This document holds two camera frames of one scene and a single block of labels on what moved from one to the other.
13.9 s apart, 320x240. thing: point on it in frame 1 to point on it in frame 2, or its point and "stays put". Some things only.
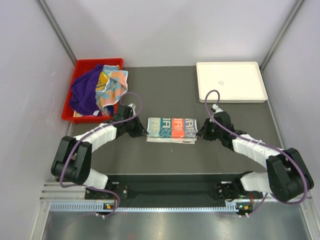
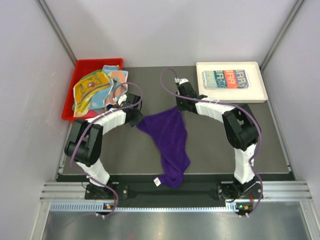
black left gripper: [139, 130] to [139, 118]
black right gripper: [203, 133] to [180, 107]
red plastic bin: [66, 111] stays put
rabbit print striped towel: [172, 130] to [225, 79]
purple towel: [83, 97] to [168, 130]
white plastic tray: [237, 82] stays put
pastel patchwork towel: [117, 86] stays put
